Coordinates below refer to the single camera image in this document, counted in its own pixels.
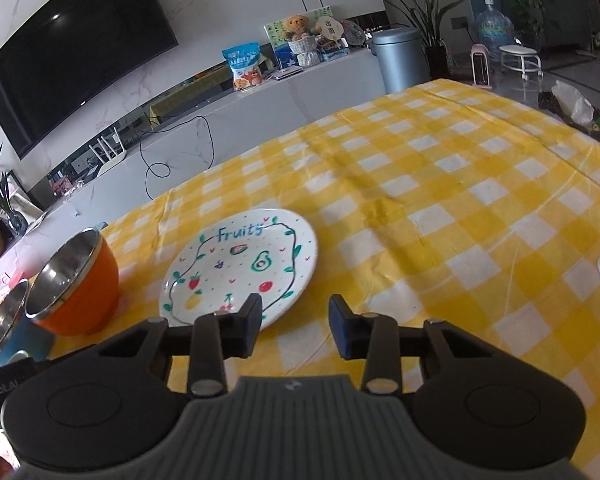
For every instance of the pink small heater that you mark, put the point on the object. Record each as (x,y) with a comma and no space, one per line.
(481,67)

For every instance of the tall potted plant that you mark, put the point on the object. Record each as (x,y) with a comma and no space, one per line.
(437,60)

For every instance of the white fruit print plate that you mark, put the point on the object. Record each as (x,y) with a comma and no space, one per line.
(230,270)

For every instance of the flat silver box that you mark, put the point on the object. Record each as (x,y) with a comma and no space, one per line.
(285,74)

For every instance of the blue water jug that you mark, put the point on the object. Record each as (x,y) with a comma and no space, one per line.
(495,27)

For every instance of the brown teddy bear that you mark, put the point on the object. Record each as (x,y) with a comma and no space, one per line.
(296,25)

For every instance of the blue steel-lined bowl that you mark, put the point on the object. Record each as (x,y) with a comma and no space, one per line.
(5,310)

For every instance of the white round stool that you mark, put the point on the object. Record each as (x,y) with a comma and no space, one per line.
(517,51)

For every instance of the red box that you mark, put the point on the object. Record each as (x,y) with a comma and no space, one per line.
(14,281)

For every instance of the patterned round hand fan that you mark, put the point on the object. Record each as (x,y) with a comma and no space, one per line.
(354,32)

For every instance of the blue printed box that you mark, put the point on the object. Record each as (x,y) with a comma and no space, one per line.
(332,52)

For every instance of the black basket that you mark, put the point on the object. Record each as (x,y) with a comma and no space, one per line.
(547,102)

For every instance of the yellow checked tablecloth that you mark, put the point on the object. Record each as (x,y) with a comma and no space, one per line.
(430,210)

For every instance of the grey round trash can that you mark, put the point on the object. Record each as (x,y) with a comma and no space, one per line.
(400,62)

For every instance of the wall socket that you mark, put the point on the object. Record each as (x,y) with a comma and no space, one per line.
(460,22)

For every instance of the black flat television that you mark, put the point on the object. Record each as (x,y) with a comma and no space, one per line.
(70,45)

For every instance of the white antenna router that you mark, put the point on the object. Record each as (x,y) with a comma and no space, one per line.
(112,157)

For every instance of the orange steel-lined bowl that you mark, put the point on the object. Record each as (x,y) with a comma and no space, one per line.
(90,285)

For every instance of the green picture board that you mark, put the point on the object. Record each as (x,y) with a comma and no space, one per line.
(272,32)

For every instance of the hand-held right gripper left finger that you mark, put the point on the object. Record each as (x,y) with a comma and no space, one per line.
(252,312)

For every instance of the blue snack bag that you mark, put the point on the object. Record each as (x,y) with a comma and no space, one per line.
(244,67)

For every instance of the round white hand fan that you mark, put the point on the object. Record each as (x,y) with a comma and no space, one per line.
(328,27)

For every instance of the white plastic bag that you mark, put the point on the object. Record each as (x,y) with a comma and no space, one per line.
(572,102)

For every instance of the white marble television cabinet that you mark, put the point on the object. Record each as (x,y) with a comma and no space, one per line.
(260,125)

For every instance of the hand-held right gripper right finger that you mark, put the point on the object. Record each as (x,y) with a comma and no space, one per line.
(340,330)

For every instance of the pink printed card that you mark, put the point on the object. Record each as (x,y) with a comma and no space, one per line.
(62,185)

